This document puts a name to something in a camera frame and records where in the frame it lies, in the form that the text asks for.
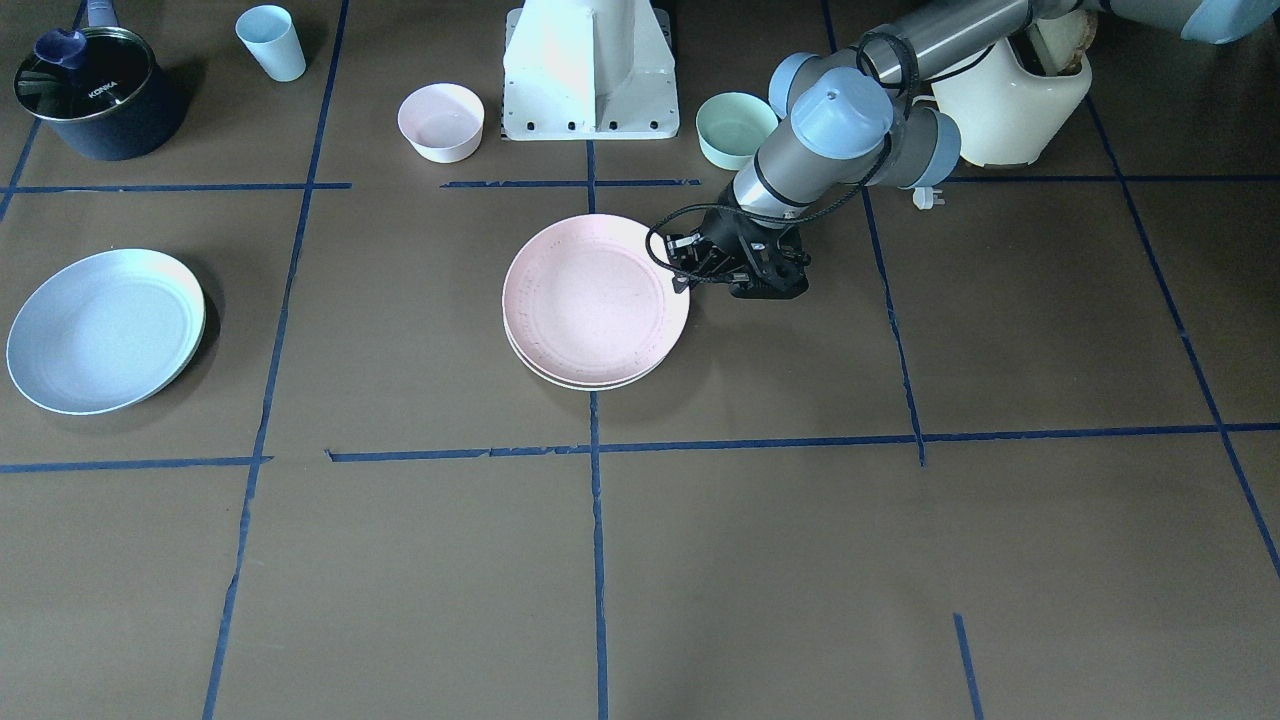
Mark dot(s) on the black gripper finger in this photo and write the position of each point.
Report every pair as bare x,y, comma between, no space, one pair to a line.
682,254

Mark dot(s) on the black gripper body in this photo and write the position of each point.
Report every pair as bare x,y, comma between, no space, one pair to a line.
722,234

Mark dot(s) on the pink plate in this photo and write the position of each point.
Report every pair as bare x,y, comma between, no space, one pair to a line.
585,307

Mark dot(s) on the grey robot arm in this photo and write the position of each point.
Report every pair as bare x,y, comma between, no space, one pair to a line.
866,115

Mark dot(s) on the green bowl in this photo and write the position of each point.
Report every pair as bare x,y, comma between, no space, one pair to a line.
731,127

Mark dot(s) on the pink bowl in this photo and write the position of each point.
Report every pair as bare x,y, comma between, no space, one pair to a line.
443,122

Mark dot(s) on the cream white toaster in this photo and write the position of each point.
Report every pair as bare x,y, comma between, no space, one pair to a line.
1007,110

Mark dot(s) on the bread slice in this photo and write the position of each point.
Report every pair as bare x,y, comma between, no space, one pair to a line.
1061,42

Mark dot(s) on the light blue cup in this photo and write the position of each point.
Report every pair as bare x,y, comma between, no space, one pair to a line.
268,32

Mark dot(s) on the dark blue saucepan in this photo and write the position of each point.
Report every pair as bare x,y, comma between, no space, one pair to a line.
100,88

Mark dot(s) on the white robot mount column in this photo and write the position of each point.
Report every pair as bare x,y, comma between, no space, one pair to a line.
589,70

